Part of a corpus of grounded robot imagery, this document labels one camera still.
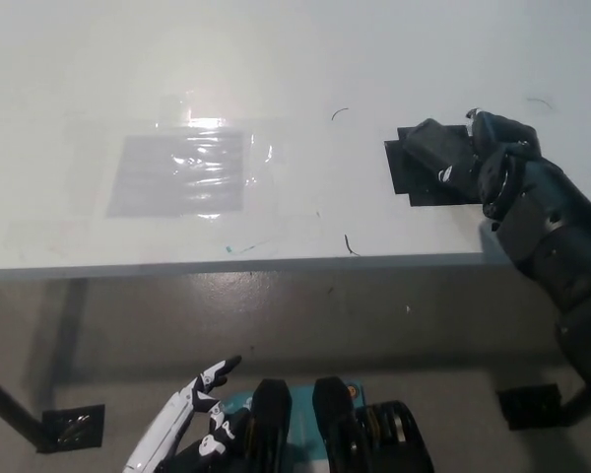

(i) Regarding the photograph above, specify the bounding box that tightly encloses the clear plastic film cover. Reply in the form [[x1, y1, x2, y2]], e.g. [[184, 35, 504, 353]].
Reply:
[[152, 93, 278, 221]]

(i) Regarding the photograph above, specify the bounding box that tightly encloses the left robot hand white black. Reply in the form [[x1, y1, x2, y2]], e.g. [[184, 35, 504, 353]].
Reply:
[[122, 355, 251, 473]]

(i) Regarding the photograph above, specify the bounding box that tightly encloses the dark grey whiteboard eraser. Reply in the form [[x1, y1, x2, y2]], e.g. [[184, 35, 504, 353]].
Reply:
[[403, 117, 479, 191]]

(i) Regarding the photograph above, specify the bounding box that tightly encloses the black tape marked spot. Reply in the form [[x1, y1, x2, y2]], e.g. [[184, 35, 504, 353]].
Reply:
[[383, 125, 485, 208]]

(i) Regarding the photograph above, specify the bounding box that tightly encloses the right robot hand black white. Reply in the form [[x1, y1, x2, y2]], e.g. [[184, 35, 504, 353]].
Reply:
[[435, 107, 543, 184]]

